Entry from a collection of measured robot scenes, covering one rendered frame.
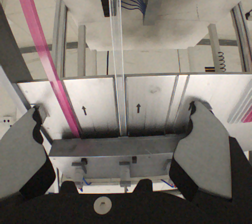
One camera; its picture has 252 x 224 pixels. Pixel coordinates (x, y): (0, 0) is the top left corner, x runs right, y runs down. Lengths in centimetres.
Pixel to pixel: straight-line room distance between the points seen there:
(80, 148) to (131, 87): 18
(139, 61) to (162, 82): 180
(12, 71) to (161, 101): 28
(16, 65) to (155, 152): 33
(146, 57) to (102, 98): 184
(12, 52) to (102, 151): 26
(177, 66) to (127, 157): 191
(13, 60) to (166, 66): 195
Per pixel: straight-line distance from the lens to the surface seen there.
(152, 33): 84
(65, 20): 64
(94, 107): 29
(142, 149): 33
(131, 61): 205
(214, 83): 30
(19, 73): 32
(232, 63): 263
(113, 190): 49
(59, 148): 36
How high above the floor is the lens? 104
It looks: 5 degrees down
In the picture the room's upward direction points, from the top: 177 degrees clockwise
